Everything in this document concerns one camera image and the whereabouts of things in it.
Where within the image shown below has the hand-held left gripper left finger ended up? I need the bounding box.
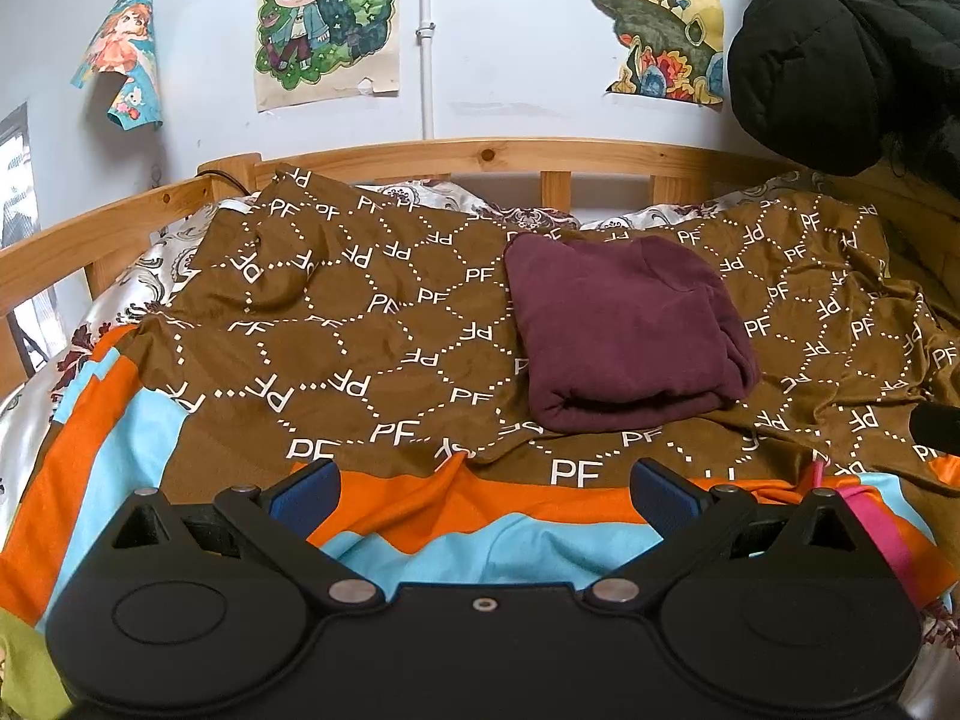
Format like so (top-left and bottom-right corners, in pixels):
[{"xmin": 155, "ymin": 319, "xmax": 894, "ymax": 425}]
[{"xmin": 112, "ymin": 459, "xmax": 385, "ymax": 610}]

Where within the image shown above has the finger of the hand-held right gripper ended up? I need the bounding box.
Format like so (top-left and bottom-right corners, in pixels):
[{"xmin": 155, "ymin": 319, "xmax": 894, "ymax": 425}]
[{"xmin": 910, "ymin": 401, "xmax": 960, "ymax": 458}]

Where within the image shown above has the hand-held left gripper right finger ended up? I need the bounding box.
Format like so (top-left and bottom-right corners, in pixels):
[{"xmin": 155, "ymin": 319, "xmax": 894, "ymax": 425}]
[{"xmin": 581, "ymin": 459, "xmax": 877, "ymax": 610}]

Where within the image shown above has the maroon long sleeve shirt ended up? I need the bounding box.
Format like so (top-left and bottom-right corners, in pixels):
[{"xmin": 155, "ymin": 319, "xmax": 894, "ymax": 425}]
[{"xmin": 502, "ymin": 232, "xmax": 762, "ymax": 434}]

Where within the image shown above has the brown patterned blanket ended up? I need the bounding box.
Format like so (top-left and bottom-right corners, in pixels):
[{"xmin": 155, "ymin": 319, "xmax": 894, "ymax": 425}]
[{"xmin": 131, "ymin": 165, "xmax": 960, "ymax": 511}]

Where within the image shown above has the white floral bed sheet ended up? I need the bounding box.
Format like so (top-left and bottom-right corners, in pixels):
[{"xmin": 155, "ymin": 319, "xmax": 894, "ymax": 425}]
[{"xmin": 0, "ymin": 172, "xmax": 960, "ymax": 720}]

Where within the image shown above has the yellow green cloth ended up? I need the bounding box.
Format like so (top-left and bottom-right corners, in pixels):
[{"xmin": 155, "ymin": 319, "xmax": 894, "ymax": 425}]
[{"xmin": 0, "ymin": 607, "xmax": 72, "ymax": 720}]

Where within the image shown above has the black puffer jacket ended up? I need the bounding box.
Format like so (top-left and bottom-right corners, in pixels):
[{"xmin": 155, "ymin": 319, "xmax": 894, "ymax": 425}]
[{"xmin": 727, "ymin": 0, "xmax": 960, "ymax": 179}]

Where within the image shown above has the black cable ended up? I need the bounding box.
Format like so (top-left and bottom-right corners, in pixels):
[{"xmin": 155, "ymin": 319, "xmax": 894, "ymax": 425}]
[{"xmin": 193, "ymin": 163, "xmax": 257, "ymax": 197}]

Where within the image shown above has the wooden bed frame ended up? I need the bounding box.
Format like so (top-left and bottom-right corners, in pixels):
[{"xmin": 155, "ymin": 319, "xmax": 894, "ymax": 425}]
[{"xmin": 0, "ymin": 136, "xmax": 960, "ymax": 391}]

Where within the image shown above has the white wall pipe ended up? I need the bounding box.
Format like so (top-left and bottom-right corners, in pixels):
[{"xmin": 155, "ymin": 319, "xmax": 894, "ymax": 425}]
[{"xmin": 415, "ymin": 0, "xmax": 440, "ymax": 140}]

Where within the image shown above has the blond figure wall poster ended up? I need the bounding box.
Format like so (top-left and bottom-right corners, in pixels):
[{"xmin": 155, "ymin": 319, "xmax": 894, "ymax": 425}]
[{"xmin": 255, "ymin": 0, "xmax": 402, "ymax": 113}]

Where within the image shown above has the small curled wall poster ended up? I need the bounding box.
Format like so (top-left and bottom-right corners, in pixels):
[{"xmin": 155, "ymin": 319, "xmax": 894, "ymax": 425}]
[{"xmin": 71, "ymin": 0, "xmax": 163, "ymax": 132}]

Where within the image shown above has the landscape wall poster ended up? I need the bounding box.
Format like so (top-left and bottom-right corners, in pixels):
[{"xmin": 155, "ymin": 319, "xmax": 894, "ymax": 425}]
[{"xmin": 586, "ymin": 0, "xmax": 726, "ymax": 110}]

